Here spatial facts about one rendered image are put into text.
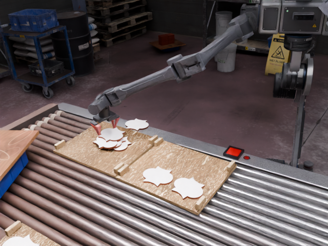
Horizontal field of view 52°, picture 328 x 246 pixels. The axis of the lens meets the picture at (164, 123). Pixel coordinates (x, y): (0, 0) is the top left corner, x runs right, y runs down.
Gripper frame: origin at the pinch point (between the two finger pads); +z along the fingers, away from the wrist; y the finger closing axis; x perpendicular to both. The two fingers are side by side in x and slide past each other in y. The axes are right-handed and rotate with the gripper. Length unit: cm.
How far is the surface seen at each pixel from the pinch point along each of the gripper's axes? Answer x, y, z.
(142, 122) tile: -1.2, 23.1, 4.6
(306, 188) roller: -93, 32, 3
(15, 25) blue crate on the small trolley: 317, 83, 11
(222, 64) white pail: 153, 307, 86
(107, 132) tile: -2.0, -1.1, -0.2
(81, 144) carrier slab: 4.2, -13.3, 3.9
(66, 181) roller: -14.3, -33.0, 5.6
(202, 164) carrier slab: -53, 14, 2
